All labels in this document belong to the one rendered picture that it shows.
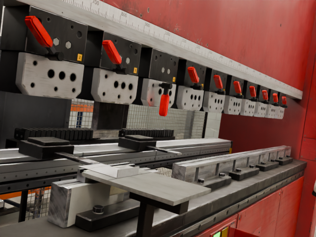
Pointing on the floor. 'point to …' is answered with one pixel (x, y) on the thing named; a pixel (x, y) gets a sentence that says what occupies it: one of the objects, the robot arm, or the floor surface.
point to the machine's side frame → (285, 138)
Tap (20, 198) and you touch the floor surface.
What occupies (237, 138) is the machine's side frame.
